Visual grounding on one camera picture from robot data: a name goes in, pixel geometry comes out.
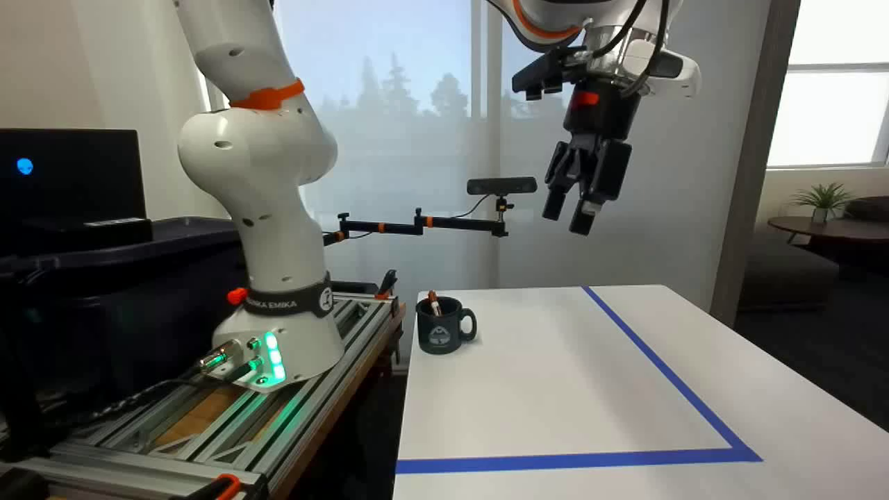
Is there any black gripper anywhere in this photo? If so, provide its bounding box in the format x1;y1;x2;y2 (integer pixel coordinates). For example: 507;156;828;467
540;80;644;238

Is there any black mug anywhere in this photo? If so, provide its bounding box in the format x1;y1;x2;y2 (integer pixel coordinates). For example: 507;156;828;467
415;291;481;355

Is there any dark grey ottoman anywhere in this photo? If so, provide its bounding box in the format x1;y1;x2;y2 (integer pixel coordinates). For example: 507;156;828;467
740;238;846;313

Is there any green potted plant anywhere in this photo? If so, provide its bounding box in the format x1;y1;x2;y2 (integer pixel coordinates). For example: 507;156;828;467
799;180;854;228

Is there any round dark side table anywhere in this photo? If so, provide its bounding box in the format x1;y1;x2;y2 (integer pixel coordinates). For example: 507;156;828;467
768;213;889;249

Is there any blue tape line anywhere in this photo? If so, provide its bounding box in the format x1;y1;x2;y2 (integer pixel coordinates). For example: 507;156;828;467
396;284;765;477

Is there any black cabinet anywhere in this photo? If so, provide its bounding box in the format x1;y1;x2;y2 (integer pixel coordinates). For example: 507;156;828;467
0;213;255;458

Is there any black computer monitor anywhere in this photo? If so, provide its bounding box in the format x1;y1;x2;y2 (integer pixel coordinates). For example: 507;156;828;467
0;124;155;249

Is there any black bar camera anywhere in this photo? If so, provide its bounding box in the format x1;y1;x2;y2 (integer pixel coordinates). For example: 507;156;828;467
465;176;543;201

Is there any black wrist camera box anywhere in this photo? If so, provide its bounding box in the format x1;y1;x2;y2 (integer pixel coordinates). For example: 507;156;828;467
510;49;578;102

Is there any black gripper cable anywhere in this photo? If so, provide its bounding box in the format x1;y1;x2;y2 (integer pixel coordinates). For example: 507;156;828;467
587;0;678;94

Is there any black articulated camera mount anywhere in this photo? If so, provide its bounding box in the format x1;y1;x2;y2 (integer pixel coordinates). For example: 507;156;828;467
321;195;514;249

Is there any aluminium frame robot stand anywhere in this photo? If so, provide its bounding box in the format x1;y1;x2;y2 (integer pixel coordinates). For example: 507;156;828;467
0;276;412;500

